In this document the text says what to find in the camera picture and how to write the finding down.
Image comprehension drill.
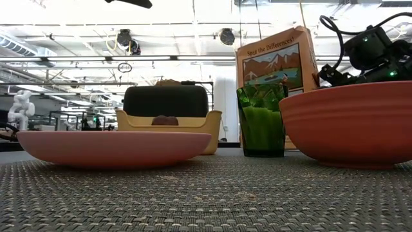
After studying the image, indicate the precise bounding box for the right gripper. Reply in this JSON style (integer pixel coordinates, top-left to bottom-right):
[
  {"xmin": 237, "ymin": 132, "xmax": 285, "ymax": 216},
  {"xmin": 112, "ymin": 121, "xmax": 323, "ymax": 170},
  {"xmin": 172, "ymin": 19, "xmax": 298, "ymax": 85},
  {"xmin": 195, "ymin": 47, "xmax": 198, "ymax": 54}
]
[{"xmin": 318, "ymin": 61, "xmax": 412, "ymax": 87}]

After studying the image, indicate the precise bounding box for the orange spot-the-differences cereal box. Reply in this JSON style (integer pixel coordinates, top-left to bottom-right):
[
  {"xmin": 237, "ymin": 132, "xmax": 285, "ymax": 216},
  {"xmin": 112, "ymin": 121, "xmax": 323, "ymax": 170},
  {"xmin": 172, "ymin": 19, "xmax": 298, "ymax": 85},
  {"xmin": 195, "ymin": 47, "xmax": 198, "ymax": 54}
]
[{"xmin": 235, "ymin": 25, "xmax": 322, "ymax": 151}]

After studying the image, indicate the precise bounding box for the toast slice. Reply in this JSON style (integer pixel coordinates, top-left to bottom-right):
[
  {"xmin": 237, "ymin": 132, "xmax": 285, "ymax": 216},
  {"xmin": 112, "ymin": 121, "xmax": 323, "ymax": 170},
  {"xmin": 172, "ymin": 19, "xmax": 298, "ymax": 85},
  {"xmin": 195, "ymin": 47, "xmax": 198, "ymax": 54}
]
[{"xmin": 155, "ymin": 79, "xmax": 182, "ymax": 87}]

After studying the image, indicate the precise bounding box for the round black ceiling fixture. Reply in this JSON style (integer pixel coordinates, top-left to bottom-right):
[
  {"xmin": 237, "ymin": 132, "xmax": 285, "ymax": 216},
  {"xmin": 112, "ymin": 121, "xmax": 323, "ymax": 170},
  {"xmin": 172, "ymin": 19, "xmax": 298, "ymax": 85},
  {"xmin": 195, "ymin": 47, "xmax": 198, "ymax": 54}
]
[
  {"xmin": 219, "ymin": 28, "xmax": 236, "ymax": 46},
  {"xmin": 116, "ymin": 28, "xmax": 133, "ymax": 46}
]

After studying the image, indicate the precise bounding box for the coral red bowl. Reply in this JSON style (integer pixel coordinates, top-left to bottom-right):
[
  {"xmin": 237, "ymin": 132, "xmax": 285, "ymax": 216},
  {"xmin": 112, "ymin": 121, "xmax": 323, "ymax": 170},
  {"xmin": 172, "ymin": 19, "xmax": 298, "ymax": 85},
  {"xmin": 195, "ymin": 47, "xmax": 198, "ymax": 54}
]
[{"xmin": 279, "ymin": 80, "xmax": 412, "ymax": 170}]

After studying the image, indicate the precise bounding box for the green glass tumbler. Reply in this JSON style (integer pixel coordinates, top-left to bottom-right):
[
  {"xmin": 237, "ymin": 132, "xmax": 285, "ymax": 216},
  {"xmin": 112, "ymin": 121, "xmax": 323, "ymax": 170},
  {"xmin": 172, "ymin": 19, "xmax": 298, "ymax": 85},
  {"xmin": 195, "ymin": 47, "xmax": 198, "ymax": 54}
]
[{"xmin": 236, "ymin": 82, "xmax": 290, "ymax": 158}]

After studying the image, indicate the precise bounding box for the black toaster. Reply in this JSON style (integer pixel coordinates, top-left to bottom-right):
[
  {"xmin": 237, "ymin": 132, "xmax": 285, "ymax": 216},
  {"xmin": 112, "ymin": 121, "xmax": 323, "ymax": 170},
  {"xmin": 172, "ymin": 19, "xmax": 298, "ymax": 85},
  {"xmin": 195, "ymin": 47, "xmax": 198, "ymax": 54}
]
[{"xmin": 122, "ymin": 84, "xmax": 209, "ymax": 119}]

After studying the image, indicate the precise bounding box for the yellow plastic bin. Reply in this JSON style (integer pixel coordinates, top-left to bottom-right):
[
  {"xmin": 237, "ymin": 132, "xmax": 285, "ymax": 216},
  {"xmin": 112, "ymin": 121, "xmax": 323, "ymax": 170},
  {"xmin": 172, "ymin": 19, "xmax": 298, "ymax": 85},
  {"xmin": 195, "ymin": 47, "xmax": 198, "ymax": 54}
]
[{"xmin": 115, "ymin": 109, "xmax": 223, "ymax": 155}]

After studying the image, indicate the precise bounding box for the pink plate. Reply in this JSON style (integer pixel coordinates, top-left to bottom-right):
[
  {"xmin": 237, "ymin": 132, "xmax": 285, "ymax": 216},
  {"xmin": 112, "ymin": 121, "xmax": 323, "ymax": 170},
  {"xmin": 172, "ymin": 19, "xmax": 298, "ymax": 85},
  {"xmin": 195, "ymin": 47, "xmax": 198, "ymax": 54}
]
[{"xmin": 16, "ymin": 130, "xmax": 212, "ymax": 170}]

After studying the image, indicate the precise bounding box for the white robot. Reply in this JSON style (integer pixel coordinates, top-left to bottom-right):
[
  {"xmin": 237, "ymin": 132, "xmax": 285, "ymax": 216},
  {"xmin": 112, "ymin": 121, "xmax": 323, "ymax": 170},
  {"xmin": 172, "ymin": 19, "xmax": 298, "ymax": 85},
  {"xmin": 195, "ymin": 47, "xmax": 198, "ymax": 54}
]
[{"xmin": 6, "ymin": 90, "xmax": 35, "ymax": 131}]

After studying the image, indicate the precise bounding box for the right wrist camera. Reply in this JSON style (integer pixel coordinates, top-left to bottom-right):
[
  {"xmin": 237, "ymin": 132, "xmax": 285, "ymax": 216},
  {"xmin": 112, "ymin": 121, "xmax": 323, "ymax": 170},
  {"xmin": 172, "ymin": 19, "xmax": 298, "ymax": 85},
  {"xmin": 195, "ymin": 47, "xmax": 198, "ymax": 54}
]
[{"xmin": 343, "ymin": 25, "xmax": 393, "ymax": 70}]

